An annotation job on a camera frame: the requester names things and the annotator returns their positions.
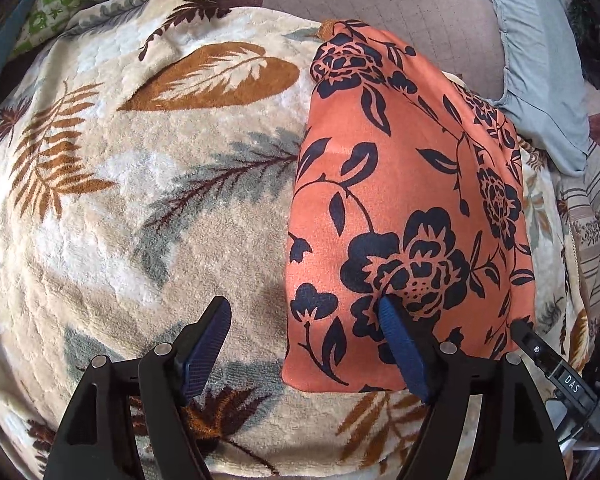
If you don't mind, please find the striped floral cloth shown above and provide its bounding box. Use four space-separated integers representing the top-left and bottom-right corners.
555 137 600 313

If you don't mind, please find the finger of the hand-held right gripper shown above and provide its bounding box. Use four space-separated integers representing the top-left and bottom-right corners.
510 319 598 413

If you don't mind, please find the black fuzzy object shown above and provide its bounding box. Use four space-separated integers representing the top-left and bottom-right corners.
565 0 600 97

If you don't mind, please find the orange floral garment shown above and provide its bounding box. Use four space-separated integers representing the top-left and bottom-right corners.
282 19 537 393

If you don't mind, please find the blue cloth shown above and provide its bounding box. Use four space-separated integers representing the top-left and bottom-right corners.
0 0 37 133

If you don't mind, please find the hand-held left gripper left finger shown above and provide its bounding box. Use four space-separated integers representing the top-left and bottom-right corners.
42 296 232 480

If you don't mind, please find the grey ruffled pillow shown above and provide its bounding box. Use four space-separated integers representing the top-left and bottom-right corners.
480 0 593 177

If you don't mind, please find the cream leaf-print blanket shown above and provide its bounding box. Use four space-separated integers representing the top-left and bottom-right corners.
0 0 593 478

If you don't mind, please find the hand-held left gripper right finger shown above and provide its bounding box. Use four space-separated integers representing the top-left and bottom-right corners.
377 294 568 480

